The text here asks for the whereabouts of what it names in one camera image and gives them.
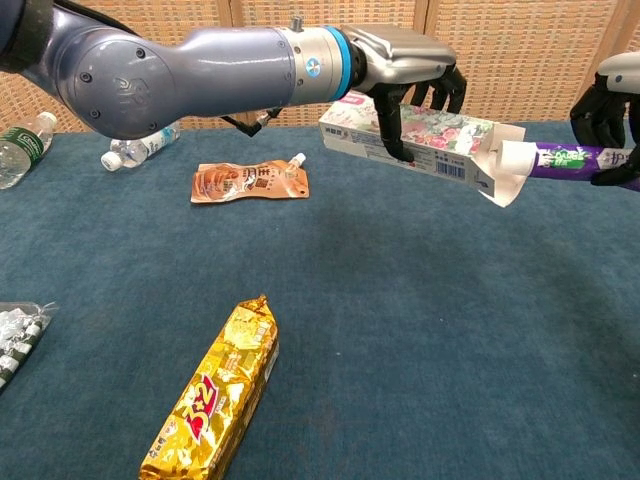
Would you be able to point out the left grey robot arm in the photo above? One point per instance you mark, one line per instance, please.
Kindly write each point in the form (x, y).
(150, 75)

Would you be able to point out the striped shirt in plastic bag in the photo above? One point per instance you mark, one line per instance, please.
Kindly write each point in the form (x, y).
(15, 345)

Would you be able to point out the green label water bottle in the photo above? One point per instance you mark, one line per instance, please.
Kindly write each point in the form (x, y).
(20, 150)

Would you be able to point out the orange spout pouch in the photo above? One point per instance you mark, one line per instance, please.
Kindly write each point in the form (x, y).
(235, 182)

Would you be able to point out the floral toothpaste carton box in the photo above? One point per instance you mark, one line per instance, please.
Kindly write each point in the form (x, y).
(440, 136)

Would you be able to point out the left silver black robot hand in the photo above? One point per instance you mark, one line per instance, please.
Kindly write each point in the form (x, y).
(405, 55)

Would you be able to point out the purple toothpaste tube white cap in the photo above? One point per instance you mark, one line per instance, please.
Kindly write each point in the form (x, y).
(560, 161)

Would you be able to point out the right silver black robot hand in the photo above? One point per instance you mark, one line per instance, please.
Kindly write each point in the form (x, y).
(600, 115)

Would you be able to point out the teal carpet table mat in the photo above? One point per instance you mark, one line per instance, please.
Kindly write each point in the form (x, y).
(400, 325)

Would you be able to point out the gold foil biscuit pack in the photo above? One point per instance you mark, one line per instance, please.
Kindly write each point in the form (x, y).
(220, 390)

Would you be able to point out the blue label water bottle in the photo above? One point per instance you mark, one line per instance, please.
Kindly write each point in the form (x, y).
(130, 150)

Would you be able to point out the woven wooden folding screen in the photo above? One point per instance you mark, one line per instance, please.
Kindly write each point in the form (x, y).
(510, 30)

